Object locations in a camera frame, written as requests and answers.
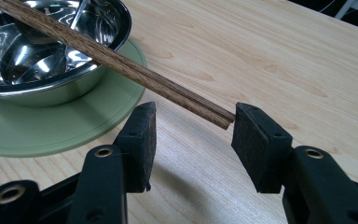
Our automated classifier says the green round plate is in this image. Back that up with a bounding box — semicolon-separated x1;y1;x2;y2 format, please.
0;38;147;159

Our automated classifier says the stainless steel bowl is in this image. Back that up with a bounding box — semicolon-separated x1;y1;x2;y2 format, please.
0;0;133;108

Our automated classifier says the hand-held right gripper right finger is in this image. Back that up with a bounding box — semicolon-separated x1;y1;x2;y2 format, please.
230;102;358;224

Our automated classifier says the white floor cable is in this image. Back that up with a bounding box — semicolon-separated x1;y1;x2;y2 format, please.
318;0;337;14

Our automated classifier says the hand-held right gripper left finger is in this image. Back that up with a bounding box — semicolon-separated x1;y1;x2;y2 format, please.
65;101;158;224

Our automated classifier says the brown wooden chopstick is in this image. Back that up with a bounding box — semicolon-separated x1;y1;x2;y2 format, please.
0;0;236;123
0;0;231;131

